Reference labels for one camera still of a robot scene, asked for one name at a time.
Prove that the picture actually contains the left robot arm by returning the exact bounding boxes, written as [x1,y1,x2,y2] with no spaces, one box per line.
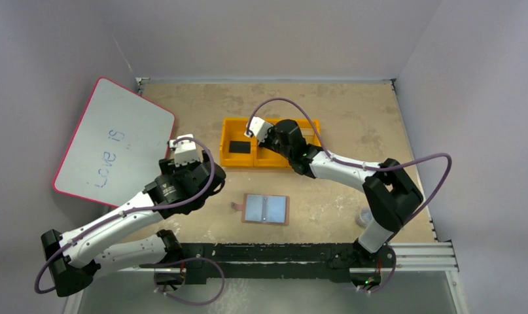
[41,158,226,297]

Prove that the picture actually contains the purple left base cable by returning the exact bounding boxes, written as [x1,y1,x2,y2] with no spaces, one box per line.
[152,254,226,306]

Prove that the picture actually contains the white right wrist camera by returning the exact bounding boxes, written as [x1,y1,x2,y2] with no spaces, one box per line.
[244,117,274,143]

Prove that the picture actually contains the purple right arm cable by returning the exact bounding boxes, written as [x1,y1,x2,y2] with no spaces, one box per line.
[245,97,453,226]

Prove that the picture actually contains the yellow middle bin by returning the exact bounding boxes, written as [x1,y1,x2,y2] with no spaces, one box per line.
[250,118,288,168]

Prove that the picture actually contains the yellow right bin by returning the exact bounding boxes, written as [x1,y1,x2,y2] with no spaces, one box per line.
[276,120,323,175]

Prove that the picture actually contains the brown leather card holder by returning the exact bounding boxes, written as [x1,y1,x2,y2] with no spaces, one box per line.
[230,194,290,226]

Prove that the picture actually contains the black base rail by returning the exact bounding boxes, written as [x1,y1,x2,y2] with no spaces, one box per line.
[139,241,395,286]

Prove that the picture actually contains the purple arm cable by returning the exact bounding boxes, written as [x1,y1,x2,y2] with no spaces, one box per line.
[33,135,217,296]
[245,97,453,226]

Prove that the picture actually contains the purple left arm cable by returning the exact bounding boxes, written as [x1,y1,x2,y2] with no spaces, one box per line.
[33,135,217,296]

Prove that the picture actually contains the yellow bin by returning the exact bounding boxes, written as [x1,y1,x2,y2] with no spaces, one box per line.
[250,118,288,168]
[219,118,256,168]
[276,120,323,175]

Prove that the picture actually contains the black card in bin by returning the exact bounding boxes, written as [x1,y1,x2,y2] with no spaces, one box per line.
[228,141,251,154]

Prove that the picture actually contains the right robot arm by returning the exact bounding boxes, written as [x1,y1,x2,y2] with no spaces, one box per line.
[247,117,423,255]

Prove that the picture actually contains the small clear cup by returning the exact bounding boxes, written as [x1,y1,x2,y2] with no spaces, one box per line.
[355,207,374,228]

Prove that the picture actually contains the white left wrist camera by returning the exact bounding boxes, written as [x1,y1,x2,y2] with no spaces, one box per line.
[168,133,200,167]

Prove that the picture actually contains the yellow left bin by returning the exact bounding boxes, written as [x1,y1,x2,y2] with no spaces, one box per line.
[219,118,256,168]

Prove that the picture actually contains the aluminium frame rail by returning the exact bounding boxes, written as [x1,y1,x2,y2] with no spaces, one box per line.
[112,243,457,275]

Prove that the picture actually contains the pink framed whiteboard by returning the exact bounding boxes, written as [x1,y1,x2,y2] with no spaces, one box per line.
[52,77,175,207]

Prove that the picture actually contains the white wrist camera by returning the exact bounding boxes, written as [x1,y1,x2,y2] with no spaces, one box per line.
[244,117,274,143]
[168,133,200,167]

